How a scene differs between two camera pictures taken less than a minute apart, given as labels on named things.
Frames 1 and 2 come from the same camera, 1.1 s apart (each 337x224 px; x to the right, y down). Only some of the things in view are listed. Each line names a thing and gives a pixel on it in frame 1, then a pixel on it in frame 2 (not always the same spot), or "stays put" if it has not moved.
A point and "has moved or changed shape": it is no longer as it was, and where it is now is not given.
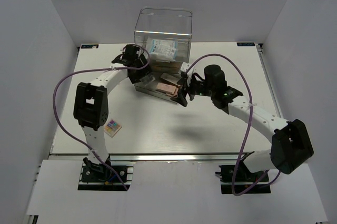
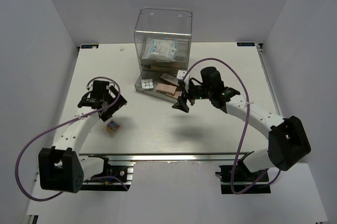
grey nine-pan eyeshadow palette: (148, 78) has moved or changed shape
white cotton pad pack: (164, 50) stays put
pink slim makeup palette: (166, 88) stays put
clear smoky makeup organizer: (166, 34) stays put
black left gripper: (135, 79) to (116, 105)
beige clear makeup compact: (170, 78) stays put
